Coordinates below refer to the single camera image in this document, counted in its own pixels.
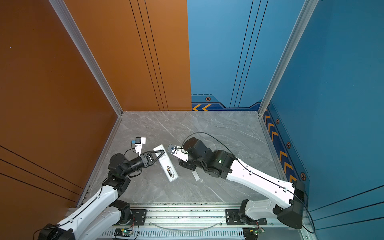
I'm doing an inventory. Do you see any aluminium corner post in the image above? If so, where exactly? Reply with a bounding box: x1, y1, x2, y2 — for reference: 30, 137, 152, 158
49, 0, 124, 117
258, 0, 319, 117

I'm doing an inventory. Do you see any white remote control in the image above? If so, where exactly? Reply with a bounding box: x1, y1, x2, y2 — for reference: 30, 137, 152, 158
153, 145, 179, 182

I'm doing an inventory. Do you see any white battery cover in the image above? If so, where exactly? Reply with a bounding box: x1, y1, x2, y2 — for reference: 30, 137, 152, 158
192, 171, 200, 181

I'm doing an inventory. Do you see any right circuit board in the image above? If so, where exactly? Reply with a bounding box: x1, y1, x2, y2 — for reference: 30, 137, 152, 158
243, 228, 265, 240

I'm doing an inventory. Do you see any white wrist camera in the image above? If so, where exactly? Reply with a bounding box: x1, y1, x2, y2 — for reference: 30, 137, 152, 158
131, 137, 147, 156
168, 145, 189, 162

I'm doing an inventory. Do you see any thin grey cable loop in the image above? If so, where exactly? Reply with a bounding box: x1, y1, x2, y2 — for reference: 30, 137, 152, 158
148, 221, 223, 232

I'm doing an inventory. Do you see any right aluminium corner post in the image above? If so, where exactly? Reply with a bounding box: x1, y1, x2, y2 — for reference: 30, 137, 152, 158
258, 0, 319, 117

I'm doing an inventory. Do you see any left aluminium corner post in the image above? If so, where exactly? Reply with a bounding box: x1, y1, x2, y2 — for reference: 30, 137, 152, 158
49, 0, 124, 117

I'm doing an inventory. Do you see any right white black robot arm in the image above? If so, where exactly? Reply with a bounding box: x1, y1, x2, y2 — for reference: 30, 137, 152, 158
169, 137, 307, 230

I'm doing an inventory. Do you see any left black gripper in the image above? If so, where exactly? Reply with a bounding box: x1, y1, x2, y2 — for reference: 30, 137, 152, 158
122, 151, 164, 180

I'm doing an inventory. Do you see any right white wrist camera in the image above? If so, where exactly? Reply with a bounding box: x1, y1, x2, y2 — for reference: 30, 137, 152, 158
168, 145, 189, 162

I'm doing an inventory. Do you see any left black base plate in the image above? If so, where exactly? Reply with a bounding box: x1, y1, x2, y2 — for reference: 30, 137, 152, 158
118, 209, 147, 226

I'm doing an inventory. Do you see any aluminium front rail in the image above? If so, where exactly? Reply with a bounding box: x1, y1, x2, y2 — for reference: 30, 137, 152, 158
85, 205, 317, 240

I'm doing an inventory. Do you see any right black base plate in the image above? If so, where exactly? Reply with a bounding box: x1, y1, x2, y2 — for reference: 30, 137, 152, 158
225, 209, 268, 226

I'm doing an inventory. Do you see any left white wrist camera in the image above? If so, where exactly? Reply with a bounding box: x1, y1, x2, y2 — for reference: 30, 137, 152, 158
131, 137, 147, 156

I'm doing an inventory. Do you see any circuit board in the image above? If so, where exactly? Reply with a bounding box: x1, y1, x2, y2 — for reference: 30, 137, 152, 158
243, 228, 265, 240
114, 228, 134, 238

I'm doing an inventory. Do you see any left circuit board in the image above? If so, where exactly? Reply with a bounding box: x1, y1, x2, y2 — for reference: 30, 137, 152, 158
114, 228, 134, 238

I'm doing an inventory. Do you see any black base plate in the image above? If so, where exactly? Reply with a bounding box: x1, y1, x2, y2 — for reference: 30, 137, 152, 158
225, 209, 268, 226
118, 209, 147, 226

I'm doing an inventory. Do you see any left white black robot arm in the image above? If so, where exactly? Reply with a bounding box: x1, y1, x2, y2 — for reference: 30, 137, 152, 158
37, 150, 166, 240

